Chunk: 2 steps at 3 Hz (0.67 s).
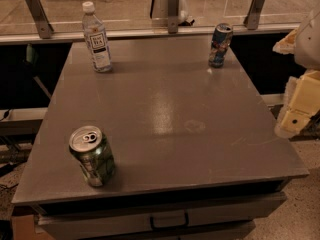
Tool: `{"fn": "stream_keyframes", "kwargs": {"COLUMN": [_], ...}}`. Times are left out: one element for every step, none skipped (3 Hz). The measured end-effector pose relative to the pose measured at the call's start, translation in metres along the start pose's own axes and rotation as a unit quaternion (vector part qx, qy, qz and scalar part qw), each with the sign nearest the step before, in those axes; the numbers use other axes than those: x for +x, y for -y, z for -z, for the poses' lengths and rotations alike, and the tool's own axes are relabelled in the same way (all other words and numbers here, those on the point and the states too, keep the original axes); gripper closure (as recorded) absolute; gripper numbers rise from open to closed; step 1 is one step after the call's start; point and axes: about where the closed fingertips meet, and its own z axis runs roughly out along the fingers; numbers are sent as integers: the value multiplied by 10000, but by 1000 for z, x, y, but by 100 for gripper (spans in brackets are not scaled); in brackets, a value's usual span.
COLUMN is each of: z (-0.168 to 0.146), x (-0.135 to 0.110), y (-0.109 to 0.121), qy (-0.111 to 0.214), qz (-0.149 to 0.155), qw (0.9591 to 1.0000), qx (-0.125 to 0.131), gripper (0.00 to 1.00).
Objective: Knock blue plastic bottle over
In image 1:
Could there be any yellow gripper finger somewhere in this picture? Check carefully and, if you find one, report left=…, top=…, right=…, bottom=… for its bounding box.
left=274, top=70, right=320, bottom=138

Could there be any clear plastic tea bottle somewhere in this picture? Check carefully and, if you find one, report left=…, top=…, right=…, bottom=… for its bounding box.
left=82, top=1, right=112, bottom=73

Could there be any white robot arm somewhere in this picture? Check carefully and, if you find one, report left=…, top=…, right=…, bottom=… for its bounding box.
left=273, top=5, right=320, bottom=138

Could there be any blue soda can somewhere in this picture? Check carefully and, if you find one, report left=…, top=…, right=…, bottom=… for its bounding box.
left=208, top=23, right=233, bottom=68

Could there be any green soda can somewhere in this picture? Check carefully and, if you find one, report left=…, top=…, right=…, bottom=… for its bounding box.
left=69, top=126, right=115, bottom=187

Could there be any horizontal metal rail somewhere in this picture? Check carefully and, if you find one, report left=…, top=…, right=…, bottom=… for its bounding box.
left=0, top=23, right=299, bottom=45

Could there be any right metal rail bracket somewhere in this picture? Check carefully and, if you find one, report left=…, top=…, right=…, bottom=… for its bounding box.
left=244, top=0, right=265, bottom=30

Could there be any metal rail bracket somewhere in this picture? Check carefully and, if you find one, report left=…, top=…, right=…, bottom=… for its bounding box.
left=244, top=0, right=265, bottom=30
left=167, top=0, right=179, bottom=34
left=25, top=0, right=53, bottom=39

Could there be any grey drawer with black handle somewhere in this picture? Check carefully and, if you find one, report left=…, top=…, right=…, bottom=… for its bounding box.
left=38, top=192, right=287, bottom=240

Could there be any middle metal rail bracket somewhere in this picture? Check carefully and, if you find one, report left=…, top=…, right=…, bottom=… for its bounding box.
left=167, top=0, right=179, bottom=34

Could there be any left metal rail bracket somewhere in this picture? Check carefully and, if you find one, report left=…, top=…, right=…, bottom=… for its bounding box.
left=25, top=0, right=53, bottom=39

